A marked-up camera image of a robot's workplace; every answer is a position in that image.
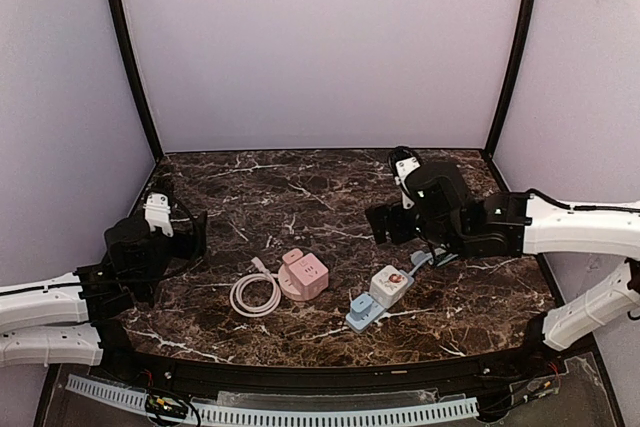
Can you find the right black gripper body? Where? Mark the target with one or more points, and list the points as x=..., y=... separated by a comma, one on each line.
x=388, y=223

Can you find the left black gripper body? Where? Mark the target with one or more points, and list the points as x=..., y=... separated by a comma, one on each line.
x=189, y=235

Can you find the white cube socket adapter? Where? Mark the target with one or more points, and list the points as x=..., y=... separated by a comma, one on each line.
x=388, y=285

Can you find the blue charger plug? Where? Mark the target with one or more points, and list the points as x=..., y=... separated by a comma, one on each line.
x=361, y=308

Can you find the pink cube socket adapter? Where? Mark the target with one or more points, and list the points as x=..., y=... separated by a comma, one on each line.
x=317, y=270

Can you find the pink charger plug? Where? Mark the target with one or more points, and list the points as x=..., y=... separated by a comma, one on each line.
x=292, y=256

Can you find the blue power strip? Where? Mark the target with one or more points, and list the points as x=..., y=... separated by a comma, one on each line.
x=378, y=312

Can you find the pink round power socket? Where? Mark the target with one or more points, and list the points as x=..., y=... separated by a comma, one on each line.
x=290, y=289

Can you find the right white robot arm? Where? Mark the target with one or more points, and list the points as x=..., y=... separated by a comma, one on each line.
x=532, y=223

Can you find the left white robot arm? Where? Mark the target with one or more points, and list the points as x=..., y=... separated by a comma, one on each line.
x=72, y=319

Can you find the small circuit board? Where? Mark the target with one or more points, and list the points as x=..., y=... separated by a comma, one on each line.
x=165, y=405

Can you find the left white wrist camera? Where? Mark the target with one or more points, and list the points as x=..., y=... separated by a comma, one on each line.
x=157, y=214

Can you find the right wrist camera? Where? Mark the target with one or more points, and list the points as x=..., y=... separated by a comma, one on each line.
x=402, y=161

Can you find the left grey cable duct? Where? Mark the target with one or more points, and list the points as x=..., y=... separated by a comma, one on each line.
x=120, y=396

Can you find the grey cable duct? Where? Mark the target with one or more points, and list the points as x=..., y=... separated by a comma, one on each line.
x=420, y=415
x=120, y=396

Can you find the right grey cable duct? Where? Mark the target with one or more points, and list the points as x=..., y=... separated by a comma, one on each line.
x=420, y=415

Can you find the black front rail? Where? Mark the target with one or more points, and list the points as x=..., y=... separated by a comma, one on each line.
x=478, y=374

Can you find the right black frame post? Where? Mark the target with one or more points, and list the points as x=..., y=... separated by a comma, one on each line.
x=521, y=31

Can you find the black frame post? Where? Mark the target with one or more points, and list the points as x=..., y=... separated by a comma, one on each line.
x=134, y=79
x=521, y=31

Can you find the left black frame post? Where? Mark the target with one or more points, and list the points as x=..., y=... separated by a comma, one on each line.
x=134, y=79

